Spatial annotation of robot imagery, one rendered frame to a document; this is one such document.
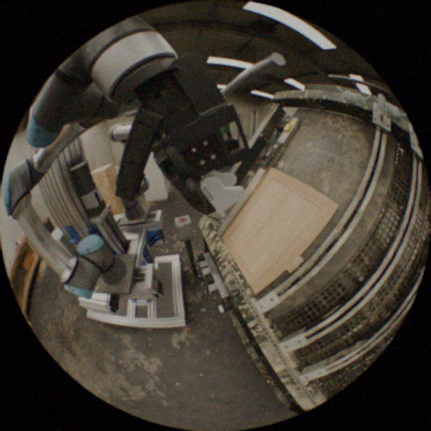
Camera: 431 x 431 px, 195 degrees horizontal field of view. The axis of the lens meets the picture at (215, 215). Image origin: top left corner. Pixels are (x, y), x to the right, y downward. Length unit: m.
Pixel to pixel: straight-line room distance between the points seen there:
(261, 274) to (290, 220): 0.30
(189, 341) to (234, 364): 0.52
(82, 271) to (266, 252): 0.77
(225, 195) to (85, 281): 0.52
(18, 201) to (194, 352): 1.61
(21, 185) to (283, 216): 1.00
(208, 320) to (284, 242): 1.21
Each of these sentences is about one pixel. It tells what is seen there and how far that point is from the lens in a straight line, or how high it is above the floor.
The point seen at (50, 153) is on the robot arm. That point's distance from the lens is 0.44.
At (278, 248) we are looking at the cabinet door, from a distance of 0.63.
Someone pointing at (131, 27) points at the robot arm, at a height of 1.66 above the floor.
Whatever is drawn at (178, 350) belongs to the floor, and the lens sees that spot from 1.61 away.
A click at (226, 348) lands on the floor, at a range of 1.56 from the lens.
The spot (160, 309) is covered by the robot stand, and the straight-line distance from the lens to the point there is 1.46.
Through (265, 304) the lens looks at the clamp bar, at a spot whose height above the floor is 0.97.
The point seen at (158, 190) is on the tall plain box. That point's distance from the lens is 3.17.
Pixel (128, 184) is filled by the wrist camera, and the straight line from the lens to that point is 0.16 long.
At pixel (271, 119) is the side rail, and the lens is 1.09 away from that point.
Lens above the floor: 1.55
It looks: 38 degrees down
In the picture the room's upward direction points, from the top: straight up
